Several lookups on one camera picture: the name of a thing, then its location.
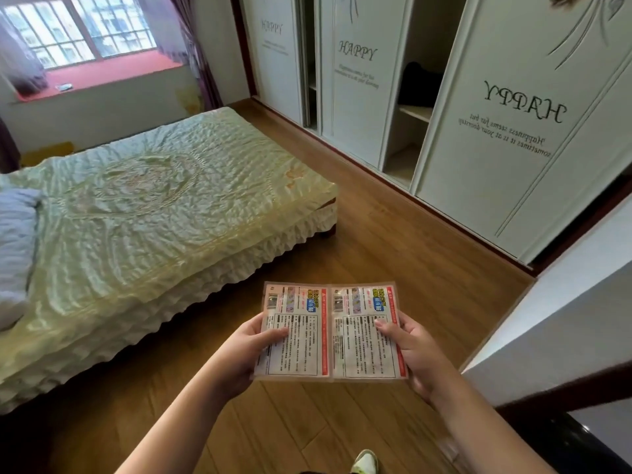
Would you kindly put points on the person's left forearm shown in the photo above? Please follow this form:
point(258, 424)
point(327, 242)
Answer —
point(182, 424)

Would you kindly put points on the person's right hand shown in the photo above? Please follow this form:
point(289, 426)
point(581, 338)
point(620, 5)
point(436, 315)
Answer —
point(424, 360)

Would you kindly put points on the purple patterned curtain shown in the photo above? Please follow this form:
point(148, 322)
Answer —
point(192, 49)

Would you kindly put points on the person's left thumb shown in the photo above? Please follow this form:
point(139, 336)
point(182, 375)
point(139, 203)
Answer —
point(274, 335)

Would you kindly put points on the clear double sticker packet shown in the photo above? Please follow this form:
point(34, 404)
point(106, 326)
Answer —
point(340, 335)

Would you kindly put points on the black bag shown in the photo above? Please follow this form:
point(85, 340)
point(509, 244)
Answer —
point(418, 86)

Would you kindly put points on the person's left hand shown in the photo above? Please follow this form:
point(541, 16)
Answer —
point(237, 357)

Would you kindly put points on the white sliding door with lettering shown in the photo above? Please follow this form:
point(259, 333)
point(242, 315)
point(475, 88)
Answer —
point(360, 78)

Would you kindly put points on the large white sliding wardrobe door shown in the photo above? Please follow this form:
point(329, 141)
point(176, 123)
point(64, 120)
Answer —
point(518, 143)

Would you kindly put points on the dark wooden furniture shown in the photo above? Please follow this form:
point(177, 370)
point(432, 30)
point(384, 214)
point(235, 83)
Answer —
point(568, 429)

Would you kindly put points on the white cabinet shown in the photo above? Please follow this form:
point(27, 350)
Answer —
point(558, 310)

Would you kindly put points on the person's right forearm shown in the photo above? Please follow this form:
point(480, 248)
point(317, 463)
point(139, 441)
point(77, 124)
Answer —
point(489, 434)

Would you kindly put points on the person's right thumb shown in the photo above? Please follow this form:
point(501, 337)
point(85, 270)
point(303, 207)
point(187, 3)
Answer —
point(386, 327)

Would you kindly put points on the small object on sill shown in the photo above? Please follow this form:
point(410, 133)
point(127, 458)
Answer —
point(63, 87)

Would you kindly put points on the yellow object beside bed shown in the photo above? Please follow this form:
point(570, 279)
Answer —
point(47, 153)

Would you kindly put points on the narrow white sliding wardrobe door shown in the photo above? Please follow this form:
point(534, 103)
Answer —
point(274, 49)

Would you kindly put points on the dark purple curtain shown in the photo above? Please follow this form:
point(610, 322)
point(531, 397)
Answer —
point(7, 148)

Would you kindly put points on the barred window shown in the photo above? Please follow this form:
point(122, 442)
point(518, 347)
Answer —
point(74, 29)

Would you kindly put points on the bed with green quilted bedspread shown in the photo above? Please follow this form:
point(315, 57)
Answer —
point(148, 217)

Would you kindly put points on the white wardrobe frame with shelves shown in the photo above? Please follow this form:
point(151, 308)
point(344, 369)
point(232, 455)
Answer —
point(419, 133)

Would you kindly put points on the purple sheer curtain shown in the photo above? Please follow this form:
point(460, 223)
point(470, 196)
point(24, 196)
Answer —
point(22, 59)

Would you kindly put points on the person's white green shoe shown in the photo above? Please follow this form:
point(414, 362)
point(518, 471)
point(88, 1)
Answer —
point(364, 463)

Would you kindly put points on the pale blue pillow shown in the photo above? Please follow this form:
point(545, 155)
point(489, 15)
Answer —
point(15, 241)

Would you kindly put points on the red window sill mat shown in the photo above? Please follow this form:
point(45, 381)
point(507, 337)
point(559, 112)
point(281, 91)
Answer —
point(108, 73)

